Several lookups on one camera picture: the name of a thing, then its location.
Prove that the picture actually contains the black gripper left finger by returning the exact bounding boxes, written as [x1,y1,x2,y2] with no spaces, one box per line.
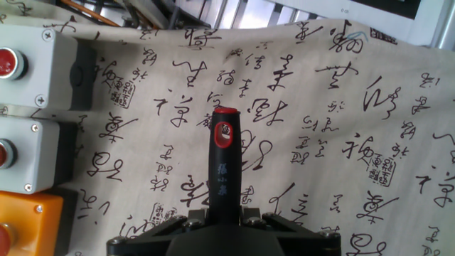
[106,208,208,256]

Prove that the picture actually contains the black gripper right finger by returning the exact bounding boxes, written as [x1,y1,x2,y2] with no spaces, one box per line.
[241,206,342,256]

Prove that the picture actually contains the black ladle with red trim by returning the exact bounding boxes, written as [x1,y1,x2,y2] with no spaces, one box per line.
[205,107,244,226]

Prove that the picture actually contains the orange box with red button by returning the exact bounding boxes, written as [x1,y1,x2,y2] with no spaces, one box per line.
[0,188,79,256]

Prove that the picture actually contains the calligraphy print tablecloth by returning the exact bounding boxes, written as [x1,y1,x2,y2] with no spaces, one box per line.
[0,0,455,256]

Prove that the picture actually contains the grey box with mushroom button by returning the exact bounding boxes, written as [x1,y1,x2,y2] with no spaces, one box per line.
[0,114,80,195]

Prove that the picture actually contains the grey box with flat button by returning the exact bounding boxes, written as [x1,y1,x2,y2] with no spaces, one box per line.
[0,23,98,112]

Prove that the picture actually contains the white monitor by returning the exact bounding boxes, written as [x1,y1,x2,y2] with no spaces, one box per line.
[266,0,455,50]

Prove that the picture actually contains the orange pole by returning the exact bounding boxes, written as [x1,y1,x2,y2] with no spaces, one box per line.
[58,0,122,28]

